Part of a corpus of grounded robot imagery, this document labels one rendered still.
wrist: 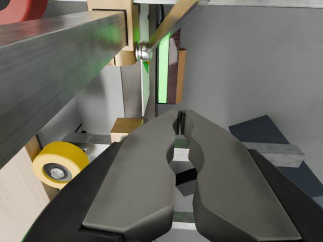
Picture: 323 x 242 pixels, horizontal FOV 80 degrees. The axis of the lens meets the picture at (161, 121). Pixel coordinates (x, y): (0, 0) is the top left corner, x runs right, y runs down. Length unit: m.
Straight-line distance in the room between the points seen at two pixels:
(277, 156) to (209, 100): 0.90
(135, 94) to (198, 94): 0.81
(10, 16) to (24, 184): 0.28
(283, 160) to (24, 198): 0.48
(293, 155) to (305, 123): 1.17
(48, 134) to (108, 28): 0.37
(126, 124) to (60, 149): 0.11
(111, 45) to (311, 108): 1.43
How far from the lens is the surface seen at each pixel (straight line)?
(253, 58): 1.23
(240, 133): 1.31
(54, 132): 0.53
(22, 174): 0.41
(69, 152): 0.34
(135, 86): 0.46
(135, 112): 0.49
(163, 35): 0.16
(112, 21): 0.20
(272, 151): 0.40
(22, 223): 0.55
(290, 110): 1.47
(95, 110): 0.61
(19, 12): 0.25
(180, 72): 1.09
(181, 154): 0.36
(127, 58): 0.26
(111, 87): 0.56
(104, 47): 0.17
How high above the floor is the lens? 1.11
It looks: 57 degrees down
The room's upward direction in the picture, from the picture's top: 174 degrees counter-clockwise
